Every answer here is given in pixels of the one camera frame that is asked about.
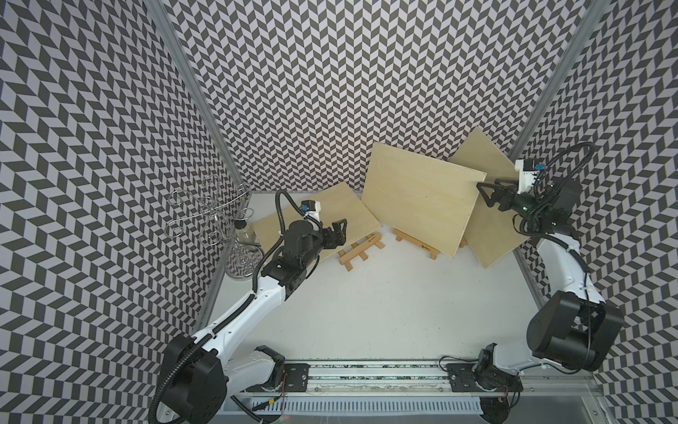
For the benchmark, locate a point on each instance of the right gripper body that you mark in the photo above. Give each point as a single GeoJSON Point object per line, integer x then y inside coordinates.
{"type": "Point", "coordinates": [523, 203]}

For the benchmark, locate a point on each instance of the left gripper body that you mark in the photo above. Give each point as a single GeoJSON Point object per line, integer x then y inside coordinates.
{"type": "Point", "coordinates": [327, 238]}

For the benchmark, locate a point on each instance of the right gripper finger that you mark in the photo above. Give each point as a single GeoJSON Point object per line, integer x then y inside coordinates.
{"type": "Point", "coordinates": [490, 183]}
{"type": "Point", "coordinates": [491, 194]}

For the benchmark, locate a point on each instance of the small wooden easel piece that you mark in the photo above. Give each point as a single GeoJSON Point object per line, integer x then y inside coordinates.
{"type": "Point", "coordinates": [359, 250]}

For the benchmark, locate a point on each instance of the wooden easel frame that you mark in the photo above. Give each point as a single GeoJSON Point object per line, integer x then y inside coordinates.
{"type": "Point", "coordinates": [400, 236]}

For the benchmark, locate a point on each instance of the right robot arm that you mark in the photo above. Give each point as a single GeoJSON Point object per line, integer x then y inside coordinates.
{"type": "Point", "coordinates": [576, 328]}

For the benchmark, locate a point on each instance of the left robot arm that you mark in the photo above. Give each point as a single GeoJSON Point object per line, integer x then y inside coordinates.
{"type": "Point", "coordinates": [238, 318]}

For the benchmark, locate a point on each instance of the glass spice jar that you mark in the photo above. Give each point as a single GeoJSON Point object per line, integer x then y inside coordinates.
{"type": "Point", "coordinates": [244, 232]}

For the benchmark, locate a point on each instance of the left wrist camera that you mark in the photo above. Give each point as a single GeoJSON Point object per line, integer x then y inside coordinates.
{"type": "Point", "coordinates": [311, 209]}

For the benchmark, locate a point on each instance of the wire mug tree stand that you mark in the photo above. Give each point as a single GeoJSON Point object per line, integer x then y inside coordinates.
{"type": "Point", "coordinates": [215, 218]}

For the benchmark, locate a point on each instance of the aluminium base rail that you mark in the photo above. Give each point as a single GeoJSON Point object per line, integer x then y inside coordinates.
{"type": "Point", "coordinates": [271, 388]}

